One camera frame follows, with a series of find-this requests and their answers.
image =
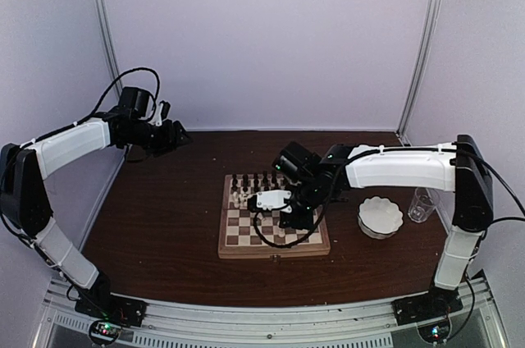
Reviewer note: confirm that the aluminium front rail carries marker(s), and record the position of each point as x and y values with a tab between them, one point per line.
361	324

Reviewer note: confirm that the left round controller board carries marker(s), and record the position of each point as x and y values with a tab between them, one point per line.
103	332

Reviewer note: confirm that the clear drinking glass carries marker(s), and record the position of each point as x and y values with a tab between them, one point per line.
423	204

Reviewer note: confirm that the round controller board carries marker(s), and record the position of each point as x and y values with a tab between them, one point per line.
103	332
435	333

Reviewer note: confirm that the right aluminium frame post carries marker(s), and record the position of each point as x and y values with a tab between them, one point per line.
428	30

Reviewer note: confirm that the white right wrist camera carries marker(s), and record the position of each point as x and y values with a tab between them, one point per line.
272	200

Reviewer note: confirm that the left aluminium frame post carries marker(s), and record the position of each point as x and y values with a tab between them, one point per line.
108	46

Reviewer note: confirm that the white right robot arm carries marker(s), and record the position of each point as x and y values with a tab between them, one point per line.
455	167

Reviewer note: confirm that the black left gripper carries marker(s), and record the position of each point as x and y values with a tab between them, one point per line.
171	139

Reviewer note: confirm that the wooden chess board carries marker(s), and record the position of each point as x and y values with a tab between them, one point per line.
238	240

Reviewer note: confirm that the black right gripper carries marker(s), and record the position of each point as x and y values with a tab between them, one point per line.
304	222

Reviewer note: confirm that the black chess pieces rows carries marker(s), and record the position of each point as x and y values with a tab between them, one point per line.
248	184

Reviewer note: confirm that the aluminium frame post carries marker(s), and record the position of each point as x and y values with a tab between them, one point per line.
108	46
428	30

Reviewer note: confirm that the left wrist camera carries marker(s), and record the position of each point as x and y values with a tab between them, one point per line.
140	105

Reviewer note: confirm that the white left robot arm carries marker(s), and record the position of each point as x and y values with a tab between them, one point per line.
24	199

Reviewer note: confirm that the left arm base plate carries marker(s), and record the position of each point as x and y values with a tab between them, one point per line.
123	311

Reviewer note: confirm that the pile of white chess pieces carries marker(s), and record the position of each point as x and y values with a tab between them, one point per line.
239	199

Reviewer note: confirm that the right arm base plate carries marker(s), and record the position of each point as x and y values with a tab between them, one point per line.
419	308

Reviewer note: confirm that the white scalloped ceramic bowl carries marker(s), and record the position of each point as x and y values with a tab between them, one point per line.
379	218

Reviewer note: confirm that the right round controller board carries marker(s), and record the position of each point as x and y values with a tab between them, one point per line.
435	333

